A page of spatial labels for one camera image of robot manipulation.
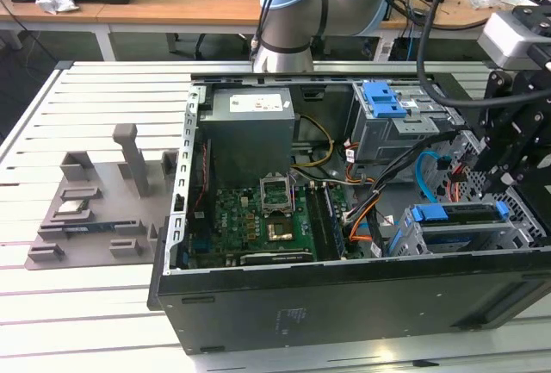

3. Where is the black PC case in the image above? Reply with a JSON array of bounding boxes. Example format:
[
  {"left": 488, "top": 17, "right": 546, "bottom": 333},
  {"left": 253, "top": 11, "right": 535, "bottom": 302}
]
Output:
[{"left": 147, "top": 70, "right": 551, "bottom": 356}]

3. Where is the wooden desk with clutter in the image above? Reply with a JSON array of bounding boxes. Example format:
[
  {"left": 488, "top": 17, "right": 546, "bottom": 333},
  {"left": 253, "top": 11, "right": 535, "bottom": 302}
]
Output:
[{"left": 381, "top": 0, "right": 551, "bottom": 42}]

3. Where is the orange wire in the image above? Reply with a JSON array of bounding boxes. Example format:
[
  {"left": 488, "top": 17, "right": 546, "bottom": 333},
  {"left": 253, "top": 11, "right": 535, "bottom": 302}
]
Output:
[{"left": 347, "top": 213, "right": 377, "bottom": 244}]

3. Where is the metal disk bay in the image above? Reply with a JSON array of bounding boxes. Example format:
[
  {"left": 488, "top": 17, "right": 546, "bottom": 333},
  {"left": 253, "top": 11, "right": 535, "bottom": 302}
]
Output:
[{"left": 387, "top": 201, "right": 544, "bottom": 258}]

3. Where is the wooden desk white frame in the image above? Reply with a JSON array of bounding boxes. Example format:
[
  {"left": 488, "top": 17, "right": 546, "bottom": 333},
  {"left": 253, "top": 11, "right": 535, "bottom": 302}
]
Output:
[{"left": 0, "top": 0, "right": 264, "bottom": 62}]

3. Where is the installed RAM stick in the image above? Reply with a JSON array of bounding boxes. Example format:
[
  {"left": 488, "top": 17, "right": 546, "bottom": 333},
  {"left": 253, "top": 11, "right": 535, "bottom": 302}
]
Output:
[{"left": 325, "top": 185, "right": 349, "bottom": 258}]

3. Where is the metal socket cover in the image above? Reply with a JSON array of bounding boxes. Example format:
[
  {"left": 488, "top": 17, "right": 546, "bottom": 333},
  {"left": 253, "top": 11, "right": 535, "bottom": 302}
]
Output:
[{"left": 259, "top": 172, "right": 295, "bottom": 215}]

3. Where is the black RAM slot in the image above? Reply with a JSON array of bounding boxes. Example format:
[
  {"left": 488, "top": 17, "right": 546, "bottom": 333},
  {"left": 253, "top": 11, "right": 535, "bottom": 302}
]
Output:
[
  {"left": 314, "top": 183, "right": 339, "bottom": 261},
  {"left": 306, "top": 183, "right": 328, "bottom": 261}
]

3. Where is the thin arm cable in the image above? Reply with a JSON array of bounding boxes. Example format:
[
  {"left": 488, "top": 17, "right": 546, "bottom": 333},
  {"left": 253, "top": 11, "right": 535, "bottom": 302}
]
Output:
[{"left": 248, "top": 0, "right": 290, "bottom": 60}]

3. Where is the grey power supply unit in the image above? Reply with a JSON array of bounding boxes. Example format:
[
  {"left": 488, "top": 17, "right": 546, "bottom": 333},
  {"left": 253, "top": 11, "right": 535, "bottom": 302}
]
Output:
[{"left": 197, "top": 86, "right": 298, "bottom": 183}]

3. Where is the black graphics card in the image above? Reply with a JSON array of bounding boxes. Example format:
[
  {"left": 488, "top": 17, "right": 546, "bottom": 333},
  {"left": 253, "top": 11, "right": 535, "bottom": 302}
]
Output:
[{"left": 238, "top": 251, "right": 315, "bottom": 266}]

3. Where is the grey parts rack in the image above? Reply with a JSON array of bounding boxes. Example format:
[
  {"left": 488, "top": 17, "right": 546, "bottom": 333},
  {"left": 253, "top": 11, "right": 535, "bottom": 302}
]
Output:
[{"left": 25, "top": 122, "right": 180, "bottom": 271}]

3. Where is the blue plastic drive latch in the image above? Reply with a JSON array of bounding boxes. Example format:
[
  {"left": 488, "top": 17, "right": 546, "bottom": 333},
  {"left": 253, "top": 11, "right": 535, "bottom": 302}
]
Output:
[{"left": 362, "top": 82, "right": 408, "bottom": 119}]

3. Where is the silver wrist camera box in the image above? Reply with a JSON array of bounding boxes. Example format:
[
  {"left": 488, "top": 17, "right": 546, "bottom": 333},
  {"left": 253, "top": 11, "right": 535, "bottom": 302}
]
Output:
[{"left": 478, "top": 2, "right": 551, "bottom": 68}]

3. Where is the blue data wire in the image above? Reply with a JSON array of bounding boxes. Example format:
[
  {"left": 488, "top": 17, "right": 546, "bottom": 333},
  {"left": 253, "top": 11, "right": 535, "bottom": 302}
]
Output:
[{"left": 415, "top": 152, "right": 451, "bottom": 205}]

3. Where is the red power wire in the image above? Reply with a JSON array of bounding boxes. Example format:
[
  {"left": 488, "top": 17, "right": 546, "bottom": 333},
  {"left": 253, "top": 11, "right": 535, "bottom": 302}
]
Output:
[{"left": 445, "top": 165, "right": 471, "bottom": 196}]

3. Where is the CPU socket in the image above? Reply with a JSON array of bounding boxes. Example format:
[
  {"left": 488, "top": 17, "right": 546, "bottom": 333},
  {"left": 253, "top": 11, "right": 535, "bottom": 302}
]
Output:
[{"left": 266, "top": 221, "right": 299, "bottom": 244}]

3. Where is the black cable bundle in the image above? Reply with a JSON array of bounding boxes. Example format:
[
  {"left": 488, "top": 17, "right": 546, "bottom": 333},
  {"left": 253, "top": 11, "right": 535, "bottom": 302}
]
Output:
[{"left": 344, "top": 130, "right": 461, "bottom": 258}]

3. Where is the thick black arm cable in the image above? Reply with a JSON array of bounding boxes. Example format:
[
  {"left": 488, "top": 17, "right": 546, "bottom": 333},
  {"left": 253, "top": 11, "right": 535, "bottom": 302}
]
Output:
[{"left": 415, "top": 0, "right": 551, "bottom": 109}]

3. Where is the yellow wire bundle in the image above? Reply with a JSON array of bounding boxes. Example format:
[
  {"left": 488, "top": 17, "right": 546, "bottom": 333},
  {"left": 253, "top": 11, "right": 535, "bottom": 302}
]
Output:
[{"left": 295, "top": 113, "right": 337, "bottom": 168}]

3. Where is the green motherboard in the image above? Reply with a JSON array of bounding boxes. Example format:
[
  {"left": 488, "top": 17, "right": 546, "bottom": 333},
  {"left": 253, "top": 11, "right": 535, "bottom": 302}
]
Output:
[{"left": 189, "top": 183, "right": 350, "bottom": 269}]

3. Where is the metal optical drive cage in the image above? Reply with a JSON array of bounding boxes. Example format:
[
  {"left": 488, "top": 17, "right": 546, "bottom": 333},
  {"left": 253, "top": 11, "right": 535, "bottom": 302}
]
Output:
[{"left": 347, "top": 80, "right": 467, "bottom": 168}]

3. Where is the silver CPU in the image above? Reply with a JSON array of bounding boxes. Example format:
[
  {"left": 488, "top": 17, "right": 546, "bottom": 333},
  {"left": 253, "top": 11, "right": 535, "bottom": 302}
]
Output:
[{"left": 58, "top": 202, "right": 90, "bottom": 219}]

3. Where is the crumpled white paper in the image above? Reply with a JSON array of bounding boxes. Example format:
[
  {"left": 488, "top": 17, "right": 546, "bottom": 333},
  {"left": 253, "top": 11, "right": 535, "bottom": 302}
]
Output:
[{"left": 34, "top": 0, "right": 81, "bottom": 16}]

